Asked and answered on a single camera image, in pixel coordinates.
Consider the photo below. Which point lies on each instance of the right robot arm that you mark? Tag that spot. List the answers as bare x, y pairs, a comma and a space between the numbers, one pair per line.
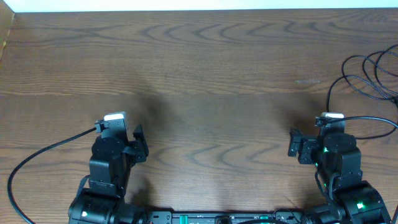
337, 159

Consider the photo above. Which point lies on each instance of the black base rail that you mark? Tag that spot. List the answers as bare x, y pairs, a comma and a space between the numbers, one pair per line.
283, 215

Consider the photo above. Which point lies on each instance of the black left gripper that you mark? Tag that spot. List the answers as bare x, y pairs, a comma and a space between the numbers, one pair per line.
140, 145

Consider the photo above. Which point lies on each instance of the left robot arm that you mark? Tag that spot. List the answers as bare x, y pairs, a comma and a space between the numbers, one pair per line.
113, 156

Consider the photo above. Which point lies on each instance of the clear tape piece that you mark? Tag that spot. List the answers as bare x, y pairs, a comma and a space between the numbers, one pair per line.
307, 81

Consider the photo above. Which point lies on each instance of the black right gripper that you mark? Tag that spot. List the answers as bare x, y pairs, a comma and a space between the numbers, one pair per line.
308, 142

